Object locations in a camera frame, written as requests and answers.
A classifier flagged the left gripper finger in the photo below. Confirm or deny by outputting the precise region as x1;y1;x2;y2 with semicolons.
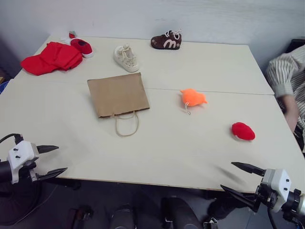
37;145;60;155
35;167;69;182

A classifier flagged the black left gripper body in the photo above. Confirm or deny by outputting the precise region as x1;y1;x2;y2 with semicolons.
17;144;41;182

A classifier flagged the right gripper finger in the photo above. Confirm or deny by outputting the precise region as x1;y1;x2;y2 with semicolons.
220;184;260;213
231;161;266;177

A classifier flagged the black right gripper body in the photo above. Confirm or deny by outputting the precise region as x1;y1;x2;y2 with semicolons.
253;169;278;211

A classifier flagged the brown paper bag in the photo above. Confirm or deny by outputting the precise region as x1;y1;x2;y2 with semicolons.
87;72;151;138

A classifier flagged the red plush toy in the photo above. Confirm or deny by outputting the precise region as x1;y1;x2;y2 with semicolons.
232;122;256;142

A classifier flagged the dark rounded shape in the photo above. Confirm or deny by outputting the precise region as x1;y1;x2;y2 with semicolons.
110;203;137;229
161;196;203;229

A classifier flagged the blue object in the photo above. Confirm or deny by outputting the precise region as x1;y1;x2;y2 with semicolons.
0;80;10;95

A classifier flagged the orange plush toy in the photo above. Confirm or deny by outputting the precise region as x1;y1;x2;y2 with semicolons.
179;88;208;115

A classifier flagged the red cloth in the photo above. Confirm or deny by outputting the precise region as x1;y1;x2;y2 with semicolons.
20;41;83;76

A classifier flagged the person in striped shirt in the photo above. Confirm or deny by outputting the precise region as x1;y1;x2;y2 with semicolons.
265;44;305;134

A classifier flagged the red child shoe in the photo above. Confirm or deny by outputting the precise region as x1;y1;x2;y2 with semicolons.
69;37;95;59

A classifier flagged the cream child shoe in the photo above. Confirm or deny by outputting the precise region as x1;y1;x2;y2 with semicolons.
113;43;140;73

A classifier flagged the brown child shoe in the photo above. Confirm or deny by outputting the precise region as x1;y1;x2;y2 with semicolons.
150;29;183;51

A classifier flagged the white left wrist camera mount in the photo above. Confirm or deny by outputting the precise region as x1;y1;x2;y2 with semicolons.
6;140;40;185

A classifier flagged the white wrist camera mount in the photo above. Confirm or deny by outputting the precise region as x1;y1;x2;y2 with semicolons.
6;140;40;185
261;168;292;213

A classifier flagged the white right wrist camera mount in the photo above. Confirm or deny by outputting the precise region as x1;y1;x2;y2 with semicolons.
261;168;292;213

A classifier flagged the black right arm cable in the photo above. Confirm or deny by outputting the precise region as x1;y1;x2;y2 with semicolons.
266;207;280;229

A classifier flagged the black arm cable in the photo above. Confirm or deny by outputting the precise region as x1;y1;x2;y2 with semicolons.
0;133;24;145
266;207;280;229

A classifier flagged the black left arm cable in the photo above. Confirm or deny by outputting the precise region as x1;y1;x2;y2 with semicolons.
0;133;24;145

